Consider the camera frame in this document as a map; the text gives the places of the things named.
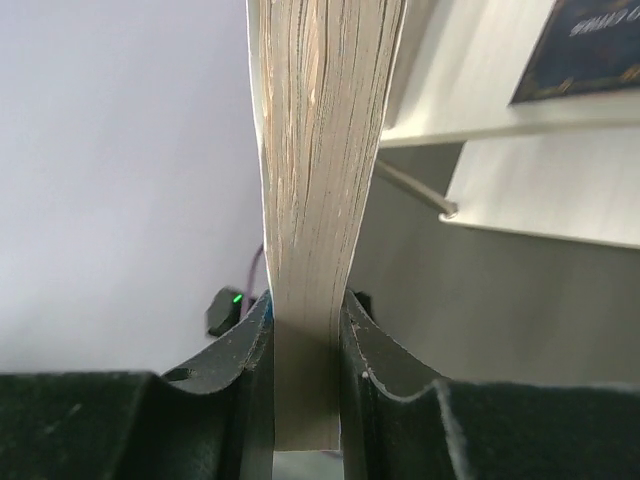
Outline light blue storey treehouse book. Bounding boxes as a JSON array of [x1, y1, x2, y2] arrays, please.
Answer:
[[246, 1, 406, 452]]

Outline dark tale of cities book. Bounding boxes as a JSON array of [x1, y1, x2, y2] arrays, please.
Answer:
[[510, 0, 639, 105]]

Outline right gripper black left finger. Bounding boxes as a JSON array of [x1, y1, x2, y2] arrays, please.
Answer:
[[1, 295, 274, 479]]

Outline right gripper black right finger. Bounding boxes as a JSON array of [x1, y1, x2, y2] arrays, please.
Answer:
[[340, 293, 639, 479]]

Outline white two-tier wooden shelf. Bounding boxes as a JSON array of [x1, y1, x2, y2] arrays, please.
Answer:
[[382, 1, 639, 248]]

